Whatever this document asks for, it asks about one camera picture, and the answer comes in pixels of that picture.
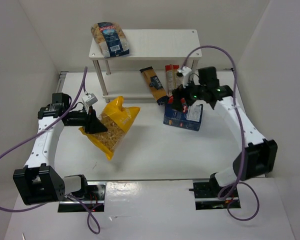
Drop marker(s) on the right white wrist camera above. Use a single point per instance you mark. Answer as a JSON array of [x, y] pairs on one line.
[[185, 73]]

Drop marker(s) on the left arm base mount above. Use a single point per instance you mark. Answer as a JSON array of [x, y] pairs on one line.
[[94, 199]]

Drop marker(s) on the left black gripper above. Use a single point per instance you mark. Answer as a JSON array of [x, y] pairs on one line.
[[90, 120]]

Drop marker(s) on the red spaghetti pack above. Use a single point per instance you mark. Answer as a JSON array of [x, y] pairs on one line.
[[172, 81]]

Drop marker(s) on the yellow macaroni bag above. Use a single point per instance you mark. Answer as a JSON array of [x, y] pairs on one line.
[[118, 120]]

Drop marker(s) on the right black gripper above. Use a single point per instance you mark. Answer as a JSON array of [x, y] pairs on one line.
[[182, 95]]

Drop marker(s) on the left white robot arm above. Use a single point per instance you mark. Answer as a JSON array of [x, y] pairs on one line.
[[38, 182]]

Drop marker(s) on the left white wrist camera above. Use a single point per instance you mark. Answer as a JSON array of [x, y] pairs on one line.
[[89, 99]]

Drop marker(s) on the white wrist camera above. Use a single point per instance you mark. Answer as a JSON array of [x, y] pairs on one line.
[[89, 99], [185, 73]]

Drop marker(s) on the blue Barilla pasta box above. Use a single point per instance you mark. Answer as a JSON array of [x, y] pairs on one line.
[[189, 118]]

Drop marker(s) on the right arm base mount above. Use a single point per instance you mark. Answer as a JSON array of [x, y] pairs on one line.
[[206, 199]]

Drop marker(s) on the yellow spaghetti pack blue label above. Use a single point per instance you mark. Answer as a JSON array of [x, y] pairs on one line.
[[156, 88]]

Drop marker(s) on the blue clear pasta bag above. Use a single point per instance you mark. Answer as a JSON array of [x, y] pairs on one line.
[[111, 39]]

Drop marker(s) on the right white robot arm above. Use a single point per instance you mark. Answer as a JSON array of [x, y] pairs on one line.
[[258, 154]]

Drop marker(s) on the white two-tier shelf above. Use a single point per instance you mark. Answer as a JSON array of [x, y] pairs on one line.
[[120, 76]]

